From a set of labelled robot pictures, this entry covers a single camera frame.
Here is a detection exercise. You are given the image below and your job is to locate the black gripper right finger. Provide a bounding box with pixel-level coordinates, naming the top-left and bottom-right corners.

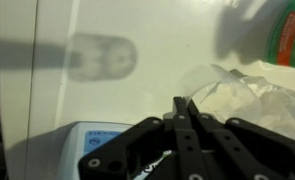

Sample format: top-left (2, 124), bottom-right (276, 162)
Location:
top-left (186, 99), bottom-right (295, 180)

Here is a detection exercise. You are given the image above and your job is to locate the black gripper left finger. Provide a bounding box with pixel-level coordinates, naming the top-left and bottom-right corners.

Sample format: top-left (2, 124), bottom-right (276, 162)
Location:
top-left (78, 96), bottom-right (202, 180)

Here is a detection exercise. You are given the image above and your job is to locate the clear plastic cup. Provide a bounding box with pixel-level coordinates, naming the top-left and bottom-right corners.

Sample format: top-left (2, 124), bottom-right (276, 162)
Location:
top-left (176, 63), bottom-right (263, 125)

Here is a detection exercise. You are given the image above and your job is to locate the crumpled clear plastic bag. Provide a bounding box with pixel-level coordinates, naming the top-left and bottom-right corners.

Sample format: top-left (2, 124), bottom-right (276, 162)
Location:
top-left (229, 61), bottom-right (295, 145)

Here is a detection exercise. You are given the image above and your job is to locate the green spray bottle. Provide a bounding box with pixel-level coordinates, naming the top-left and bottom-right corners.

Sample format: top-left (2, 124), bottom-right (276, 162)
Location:
top-left (265, 0), bottom-right (295, 73)

